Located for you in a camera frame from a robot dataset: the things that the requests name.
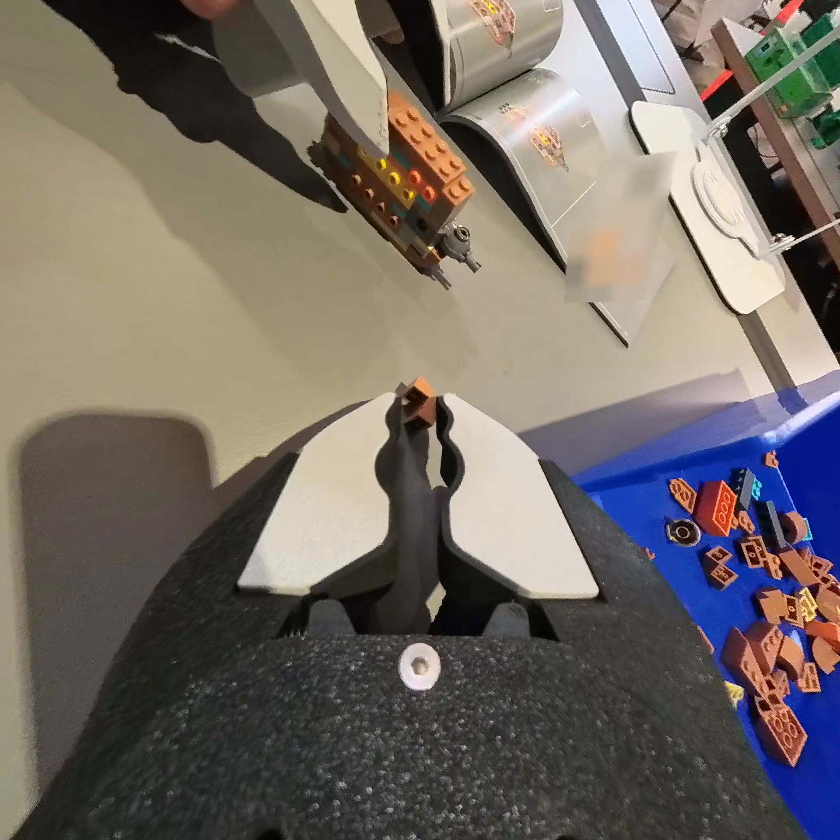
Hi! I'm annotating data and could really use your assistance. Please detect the brown wooden side table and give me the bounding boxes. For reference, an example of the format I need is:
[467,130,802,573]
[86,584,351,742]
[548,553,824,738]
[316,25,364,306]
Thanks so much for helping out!
[710,18,840,221]

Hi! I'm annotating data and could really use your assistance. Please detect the pile of toy bricks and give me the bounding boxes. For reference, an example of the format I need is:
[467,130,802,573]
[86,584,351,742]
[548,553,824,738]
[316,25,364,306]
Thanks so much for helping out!
[664,449,840,769]

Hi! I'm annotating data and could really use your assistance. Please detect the blue plastic bin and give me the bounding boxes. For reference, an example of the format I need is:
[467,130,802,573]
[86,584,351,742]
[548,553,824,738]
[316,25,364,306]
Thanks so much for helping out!
[570,371,840,840]

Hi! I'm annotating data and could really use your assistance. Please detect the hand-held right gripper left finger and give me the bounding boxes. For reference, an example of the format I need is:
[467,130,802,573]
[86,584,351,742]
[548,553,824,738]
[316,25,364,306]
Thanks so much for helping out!
[236,392,401,598]

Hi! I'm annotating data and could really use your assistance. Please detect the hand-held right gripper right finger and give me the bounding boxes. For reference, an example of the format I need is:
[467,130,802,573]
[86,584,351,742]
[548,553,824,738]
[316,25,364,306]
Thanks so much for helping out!
[438,392,601,599]

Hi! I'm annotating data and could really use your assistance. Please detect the grey instruction booklet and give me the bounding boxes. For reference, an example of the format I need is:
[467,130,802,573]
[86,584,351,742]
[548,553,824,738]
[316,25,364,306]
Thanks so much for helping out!
[430,0,677,347]

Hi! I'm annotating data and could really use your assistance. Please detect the grey desk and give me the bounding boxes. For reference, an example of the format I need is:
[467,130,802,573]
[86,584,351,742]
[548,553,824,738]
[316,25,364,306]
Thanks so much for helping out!
[0,0,840,821]

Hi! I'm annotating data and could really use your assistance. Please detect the brown toy brick model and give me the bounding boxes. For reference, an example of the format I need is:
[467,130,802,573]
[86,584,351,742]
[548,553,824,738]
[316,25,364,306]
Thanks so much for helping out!
[308,92,483,291]

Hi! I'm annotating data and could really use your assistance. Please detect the small brown slope toy brick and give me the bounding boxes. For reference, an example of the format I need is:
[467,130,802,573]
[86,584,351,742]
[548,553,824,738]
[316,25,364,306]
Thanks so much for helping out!
[397,377,437,431]

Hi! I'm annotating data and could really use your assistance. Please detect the green crate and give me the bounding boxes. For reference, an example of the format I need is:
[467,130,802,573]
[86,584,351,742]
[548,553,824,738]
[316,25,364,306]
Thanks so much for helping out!
[745,10,840,148]

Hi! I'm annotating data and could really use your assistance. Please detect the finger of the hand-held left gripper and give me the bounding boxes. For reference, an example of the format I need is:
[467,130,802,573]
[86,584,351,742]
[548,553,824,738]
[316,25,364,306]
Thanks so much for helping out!
[212,0,392,155]

